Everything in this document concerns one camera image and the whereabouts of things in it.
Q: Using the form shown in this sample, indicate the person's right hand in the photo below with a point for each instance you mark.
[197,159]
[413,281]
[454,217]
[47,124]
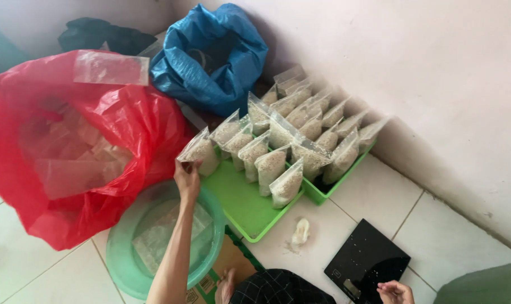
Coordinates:
[400,293]

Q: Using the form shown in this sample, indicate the person's left hand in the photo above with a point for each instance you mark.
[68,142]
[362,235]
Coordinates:
[188,181]

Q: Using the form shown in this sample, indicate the person's right fingers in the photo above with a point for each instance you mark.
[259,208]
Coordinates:
[386,288]

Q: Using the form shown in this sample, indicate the person's left fingers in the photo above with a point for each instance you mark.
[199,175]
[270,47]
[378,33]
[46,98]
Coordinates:
[191,165]

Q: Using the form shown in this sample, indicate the clear rice-filled pouch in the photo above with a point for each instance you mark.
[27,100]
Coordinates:
[202,151]

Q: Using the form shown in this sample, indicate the black digital kitchen scale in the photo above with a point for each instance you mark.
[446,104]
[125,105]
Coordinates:
[365,257]

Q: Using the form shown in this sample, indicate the shallow green plastic tray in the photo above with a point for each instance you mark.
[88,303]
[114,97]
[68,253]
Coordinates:
[243,202]

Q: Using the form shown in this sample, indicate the large red plastic bag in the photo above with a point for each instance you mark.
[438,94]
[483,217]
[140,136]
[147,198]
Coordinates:
[124,118]

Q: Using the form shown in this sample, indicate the clear plastic bag of rice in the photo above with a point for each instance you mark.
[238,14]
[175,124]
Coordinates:
[154,240]

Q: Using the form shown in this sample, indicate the blue plastic sack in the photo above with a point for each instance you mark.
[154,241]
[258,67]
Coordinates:
[230,80]

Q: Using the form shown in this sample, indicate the rows of filled rice pouches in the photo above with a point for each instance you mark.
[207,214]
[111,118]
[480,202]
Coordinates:
[281,139]

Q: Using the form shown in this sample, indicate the green cloth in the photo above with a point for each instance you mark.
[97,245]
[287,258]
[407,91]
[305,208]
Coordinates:
[488,285]

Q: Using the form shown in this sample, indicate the brown cardboard box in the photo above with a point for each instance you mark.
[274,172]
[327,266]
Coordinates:
[234,257]

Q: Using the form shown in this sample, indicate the person's black checked trousers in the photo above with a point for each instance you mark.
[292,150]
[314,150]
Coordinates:
[281,289]

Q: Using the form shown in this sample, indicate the heap of empty clear pouches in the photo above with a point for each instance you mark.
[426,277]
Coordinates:
[78,156]

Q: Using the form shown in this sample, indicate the deep green plastic tray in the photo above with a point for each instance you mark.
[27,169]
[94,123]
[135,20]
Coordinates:
[323,192]

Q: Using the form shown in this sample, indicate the green plastic basin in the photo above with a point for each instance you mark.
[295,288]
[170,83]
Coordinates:
[120,257]

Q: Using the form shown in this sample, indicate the empty clear zip pouch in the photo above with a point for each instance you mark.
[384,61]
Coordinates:
[112,68]

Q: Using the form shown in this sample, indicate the person's foot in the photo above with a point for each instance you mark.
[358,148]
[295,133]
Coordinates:
[224,289]

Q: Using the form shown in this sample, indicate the black cloth bag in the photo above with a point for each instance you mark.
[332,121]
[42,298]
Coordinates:
[95,36]

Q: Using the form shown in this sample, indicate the dark green fabric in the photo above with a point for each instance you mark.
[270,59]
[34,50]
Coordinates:
[0,50]

